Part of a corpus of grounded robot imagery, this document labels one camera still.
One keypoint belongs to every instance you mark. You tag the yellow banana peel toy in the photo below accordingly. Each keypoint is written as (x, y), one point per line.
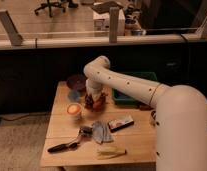
(106, 153)

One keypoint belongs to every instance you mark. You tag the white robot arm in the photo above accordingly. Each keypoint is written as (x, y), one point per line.
(181, 115)

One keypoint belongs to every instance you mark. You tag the white box on desk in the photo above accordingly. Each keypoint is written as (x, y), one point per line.
(101, 22)

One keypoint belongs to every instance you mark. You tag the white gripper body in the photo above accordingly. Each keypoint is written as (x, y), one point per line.
(94, 89)

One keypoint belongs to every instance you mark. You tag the green bin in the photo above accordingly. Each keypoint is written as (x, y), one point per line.
(121, 99)

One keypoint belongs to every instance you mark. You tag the red bowl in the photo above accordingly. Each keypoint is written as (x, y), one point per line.
(98, 104)

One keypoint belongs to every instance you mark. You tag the grey folded cloth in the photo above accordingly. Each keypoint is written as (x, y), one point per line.
(101, 133)

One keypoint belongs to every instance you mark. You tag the small blue bowl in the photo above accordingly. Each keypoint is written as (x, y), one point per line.
(74, 96)

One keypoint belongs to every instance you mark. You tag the purple bowl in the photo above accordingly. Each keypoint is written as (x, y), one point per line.
(76, 82)

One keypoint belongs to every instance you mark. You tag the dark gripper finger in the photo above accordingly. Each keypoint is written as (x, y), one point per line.
(89, 101)

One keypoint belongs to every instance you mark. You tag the black and red box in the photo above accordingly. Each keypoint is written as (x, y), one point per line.
(120, 123)

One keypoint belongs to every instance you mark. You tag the black office chair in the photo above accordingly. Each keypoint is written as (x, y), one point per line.
(49, 5)

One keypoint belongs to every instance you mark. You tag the white cup orange inside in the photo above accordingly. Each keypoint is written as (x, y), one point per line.
(74, 110)

